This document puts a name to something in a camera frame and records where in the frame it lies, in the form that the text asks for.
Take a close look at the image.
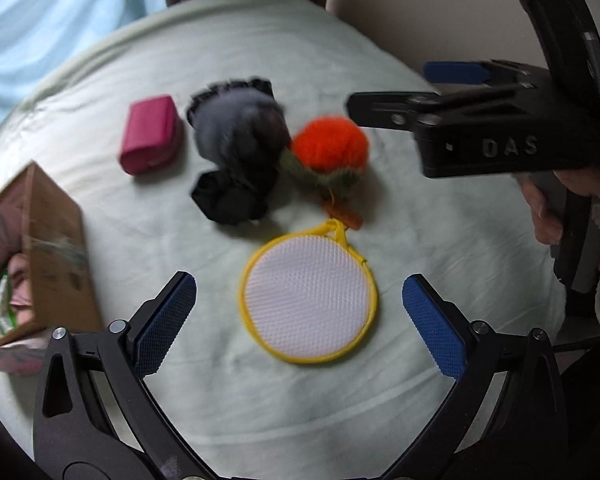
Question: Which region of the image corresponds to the orange green fluffy pompom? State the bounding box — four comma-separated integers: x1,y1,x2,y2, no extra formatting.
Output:
280,116,370,230

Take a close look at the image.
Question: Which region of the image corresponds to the grey fluffy soft toy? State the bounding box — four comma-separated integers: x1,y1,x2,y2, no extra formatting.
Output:
186,77,290,167

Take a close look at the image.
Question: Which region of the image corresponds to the black sock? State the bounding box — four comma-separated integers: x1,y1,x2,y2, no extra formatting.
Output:
190,169,275,226

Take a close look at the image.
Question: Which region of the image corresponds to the yellow rimmed white mesh pad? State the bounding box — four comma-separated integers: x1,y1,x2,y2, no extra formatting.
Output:
238,219,378,365

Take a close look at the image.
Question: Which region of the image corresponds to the pink soft pouch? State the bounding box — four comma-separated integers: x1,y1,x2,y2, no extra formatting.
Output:
118,94,183,177

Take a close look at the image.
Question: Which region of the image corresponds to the person's right hand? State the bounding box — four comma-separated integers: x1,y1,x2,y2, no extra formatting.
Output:
517,169,600,321

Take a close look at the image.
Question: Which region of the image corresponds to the cardboard box with pink lining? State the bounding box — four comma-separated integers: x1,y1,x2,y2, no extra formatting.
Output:
0,162,102,375

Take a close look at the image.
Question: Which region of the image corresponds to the pale green bed sheet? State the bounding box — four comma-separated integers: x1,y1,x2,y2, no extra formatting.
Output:
0,0,565,479

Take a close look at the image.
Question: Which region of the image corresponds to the light blue hanging cloth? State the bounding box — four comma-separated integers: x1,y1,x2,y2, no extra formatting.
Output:
0,0,166,125

